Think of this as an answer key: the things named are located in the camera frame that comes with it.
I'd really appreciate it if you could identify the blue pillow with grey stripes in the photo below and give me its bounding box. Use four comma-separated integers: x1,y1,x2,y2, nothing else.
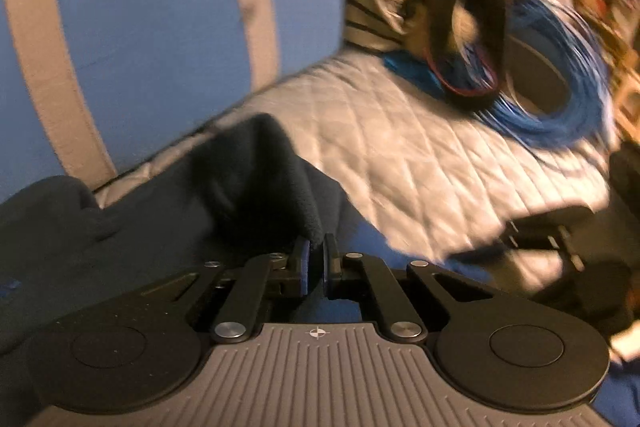
0,0,347,204

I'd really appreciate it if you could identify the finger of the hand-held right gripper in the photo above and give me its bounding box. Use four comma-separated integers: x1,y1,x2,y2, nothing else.
504,205,597,254

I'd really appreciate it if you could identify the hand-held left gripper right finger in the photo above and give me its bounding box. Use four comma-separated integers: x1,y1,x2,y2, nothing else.
323,234,502,343

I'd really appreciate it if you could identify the blue cable coil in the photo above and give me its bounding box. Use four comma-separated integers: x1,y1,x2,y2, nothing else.
382,0,619,154

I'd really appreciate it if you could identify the navy fleece garment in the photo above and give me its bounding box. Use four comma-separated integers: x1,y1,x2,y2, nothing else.
0,113,373,427

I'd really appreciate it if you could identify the bright blue cloth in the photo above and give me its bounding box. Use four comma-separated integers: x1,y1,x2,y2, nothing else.
300,202,640,427

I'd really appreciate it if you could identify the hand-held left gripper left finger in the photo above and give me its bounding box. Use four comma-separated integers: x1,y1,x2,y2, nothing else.
134,236,312,346

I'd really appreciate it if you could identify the grey quilted bed cover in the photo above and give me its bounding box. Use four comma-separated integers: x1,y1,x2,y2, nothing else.
94,52,617,269

